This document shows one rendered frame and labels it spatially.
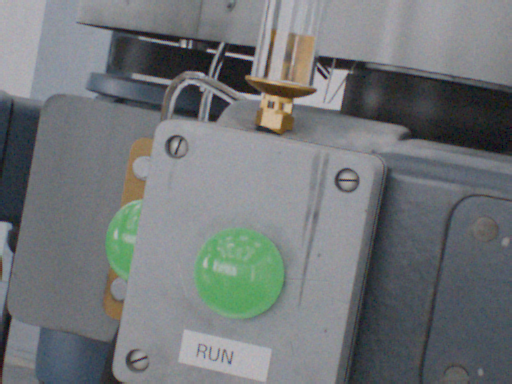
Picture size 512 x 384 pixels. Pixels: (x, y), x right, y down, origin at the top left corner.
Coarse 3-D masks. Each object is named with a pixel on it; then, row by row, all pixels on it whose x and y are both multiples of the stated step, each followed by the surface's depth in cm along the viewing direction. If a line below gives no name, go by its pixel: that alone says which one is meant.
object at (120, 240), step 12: (132, 204) 45; (120, 216) 45; (132, 216) 45; (108, 228) 45; (120, 228) 45; (132, 228) 44; (108, 240) 45; (120, 240) 44; (132, 240) 44; (108, 252) 45; (120, 252) 44; (132, 252) 44; (120, 264) 45; (120, 276) 45
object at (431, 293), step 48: (336, 144) 50; (384, 144) 48; (432, 144) 53; (384, 192) 47; (432, 192) 47; (480, 192) 46; (384, 240) 47; (432, 240) 47; (480, 240) 46; (384, 288) 47; (432, 288) 47; (480, 288) 46; (384, 336) 47; (432, 336) 47; (480, 336) 46
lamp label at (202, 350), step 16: (192, 336) 43; (208, 336) 43; (192, 352) 43; (208, 352) 43; (224, 352) 43; (240, 352) 43; (256, 352) 43; (208, 368) 43; (224, 368) 43; (240, 368) 43; (256, 368) 43
